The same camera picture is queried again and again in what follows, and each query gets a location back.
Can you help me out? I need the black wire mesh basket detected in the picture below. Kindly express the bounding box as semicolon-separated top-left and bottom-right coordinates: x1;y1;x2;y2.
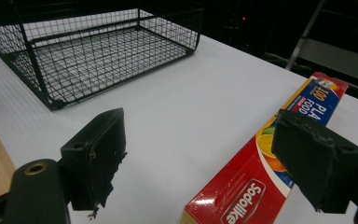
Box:
0;0;205;111

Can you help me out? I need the red food wrap box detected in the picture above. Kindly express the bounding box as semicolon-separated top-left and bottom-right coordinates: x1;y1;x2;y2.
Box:
180;71;350;224

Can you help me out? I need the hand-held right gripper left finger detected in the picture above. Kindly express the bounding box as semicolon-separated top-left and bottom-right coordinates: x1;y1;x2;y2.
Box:
60;107;128;218

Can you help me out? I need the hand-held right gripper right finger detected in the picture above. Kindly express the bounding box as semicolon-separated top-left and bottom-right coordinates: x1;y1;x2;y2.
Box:
270;108;358;215

